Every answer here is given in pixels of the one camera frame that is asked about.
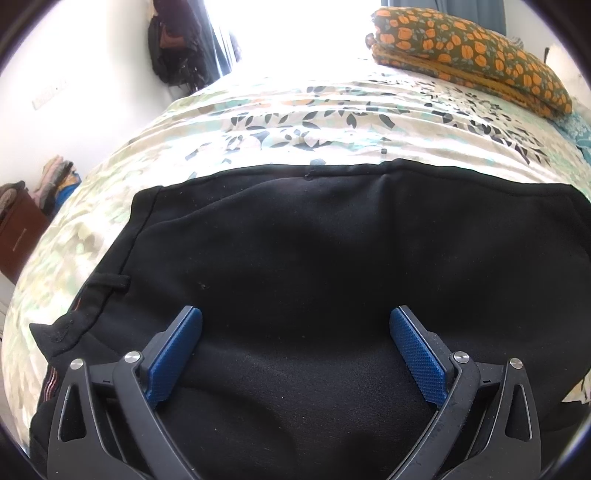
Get teal damask pillow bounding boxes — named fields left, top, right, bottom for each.
left=553, top=112, right=591, bottom=164

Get black pants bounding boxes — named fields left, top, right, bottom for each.
left=30, top=160, right=590, bottom=479

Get floral leaf-print bedspread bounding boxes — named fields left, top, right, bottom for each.
left=2, top=63, right=590, bottom=445

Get dark bags hanging on wall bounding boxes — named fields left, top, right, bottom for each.
left=147, top=0, right=240, bottom=94

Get orange floral folded blanket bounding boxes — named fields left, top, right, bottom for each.
left=369, top=7, right=573, bottom=119

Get brown wooden cabinet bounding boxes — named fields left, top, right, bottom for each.
left=0, top=190, right=49, bottom=284

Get pile of clothes on cabinet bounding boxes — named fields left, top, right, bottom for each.
left=31, top=155, right=82, bottom=218

